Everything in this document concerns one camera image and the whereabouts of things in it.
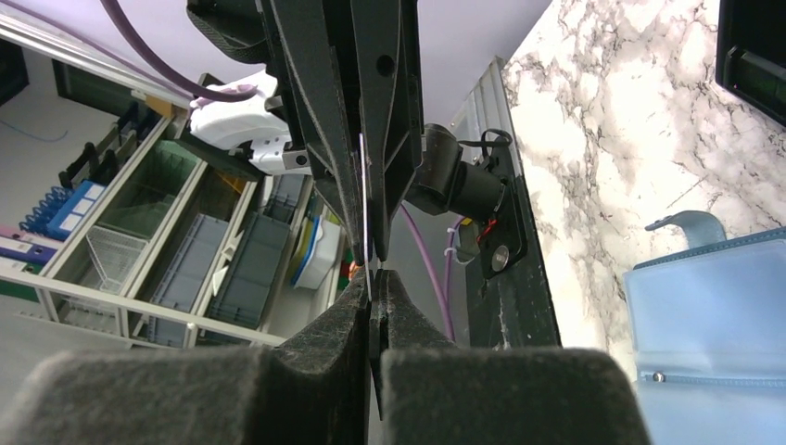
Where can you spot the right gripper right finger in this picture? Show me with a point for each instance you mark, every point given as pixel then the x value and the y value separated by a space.
pixel 431 391

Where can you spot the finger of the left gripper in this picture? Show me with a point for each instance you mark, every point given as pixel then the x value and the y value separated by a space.
pixel 392 118

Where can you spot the left black tray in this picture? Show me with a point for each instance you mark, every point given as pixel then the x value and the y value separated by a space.
pixel 750 53

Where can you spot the blue binder folders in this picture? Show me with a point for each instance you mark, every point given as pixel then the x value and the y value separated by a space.
pixel 43 231

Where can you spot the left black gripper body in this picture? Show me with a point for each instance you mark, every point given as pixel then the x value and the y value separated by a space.
pixel 243 30

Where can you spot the white blue plastic tub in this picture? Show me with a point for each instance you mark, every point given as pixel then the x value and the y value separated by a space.
pixel 316 253

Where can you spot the black VIP card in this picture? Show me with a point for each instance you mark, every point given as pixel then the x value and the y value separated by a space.
pixel 367 241

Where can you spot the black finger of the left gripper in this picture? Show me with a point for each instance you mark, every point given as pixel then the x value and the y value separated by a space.
pixel 297 32

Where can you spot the blue leather card holder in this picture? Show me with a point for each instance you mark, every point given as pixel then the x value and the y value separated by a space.
pixel 708 329

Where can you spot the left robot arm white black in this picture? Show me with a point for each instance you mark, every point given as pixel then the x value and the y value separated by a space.
pixel 265 124

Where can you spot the grey storage shelf rack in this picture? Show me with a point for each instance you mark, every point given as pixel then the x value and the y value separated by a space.
pixel 174 255

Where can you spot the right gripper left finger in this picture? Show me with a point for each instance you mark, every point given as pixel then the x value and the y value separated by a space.
pixel 311 389

